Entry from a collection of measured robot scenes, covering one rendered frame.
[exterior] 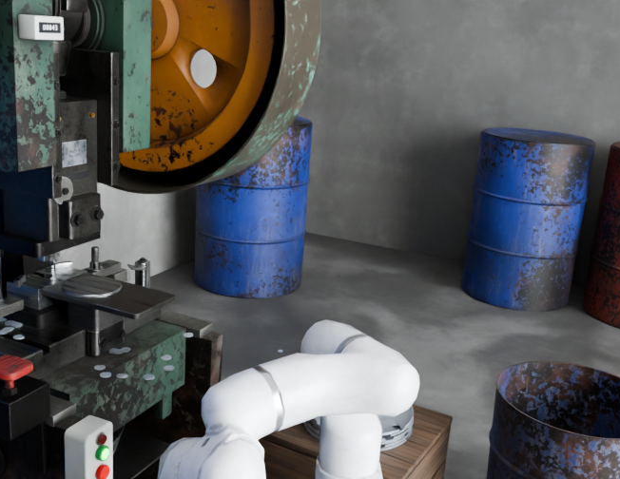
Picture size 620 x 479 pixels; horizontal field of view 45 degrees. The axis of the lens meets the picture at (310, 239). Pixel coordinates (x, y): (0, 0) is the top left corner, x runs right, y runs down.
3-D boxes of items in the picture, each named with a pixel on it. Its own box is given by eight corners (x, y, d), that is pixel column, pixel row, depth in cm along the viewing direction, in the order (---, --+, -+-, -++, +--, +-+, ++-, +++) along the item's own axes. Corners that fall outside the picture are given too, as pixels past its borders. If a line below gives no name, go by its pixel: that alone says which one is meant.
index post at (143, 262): (150, 296, 179) (151, 258, 177) (143, 299, 177) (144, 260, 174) (141, 294, 180) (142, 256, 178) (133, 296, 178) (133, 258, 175)
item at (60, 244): (103, 247, 170) (103, 224, 169) (38, 270, 153) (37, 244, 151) (48, 235, 177) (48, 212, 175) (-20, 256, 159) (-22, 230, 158)
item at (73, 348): (162, 316, 184) (163, 293, 182) (22, 388, 144) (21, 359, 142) (67, 291, 195) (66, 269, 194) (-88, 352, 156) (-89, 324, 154)
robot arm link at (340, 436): (329, 422, 151) (339, 307, 144) (391, 468, 136) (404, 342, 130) (283, 436, 144) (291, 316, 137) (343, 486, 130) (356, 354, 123)
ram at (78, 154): (114, 230, 165) (114, 94, 156) (66, 246, 151) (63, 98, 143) (53, 218, 171) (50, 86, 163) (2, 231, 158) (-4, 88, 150)
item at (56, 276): (87, 290, 172) (87, 271, 171) (39, 310, 159) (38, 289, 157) (57, 282, 175) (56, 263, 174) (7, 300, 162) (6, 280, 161)
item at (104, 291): (176, 351, 164) (178, 292, 160) (136, 374, 152) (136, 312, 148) (87, 325, 174) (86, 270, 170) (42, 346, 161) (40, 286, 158)
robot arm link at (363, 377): (245, 355, 124) (311, 403, 110) (362, 318, 138) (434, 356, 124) (247, 413, 127) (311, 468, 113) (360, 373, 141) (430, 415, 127)
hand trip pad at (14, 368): (38, 401, 132) (36, 361, 130) (11, 415, 127) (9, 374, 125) (8, 391, 135) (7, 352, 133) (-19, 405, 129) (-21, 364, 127)
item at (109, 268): (129, 279, 189) (129, 240, 186) (84, 298, 174) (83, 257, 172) (110, 275, 191) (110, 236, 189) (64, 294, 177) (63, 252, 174)
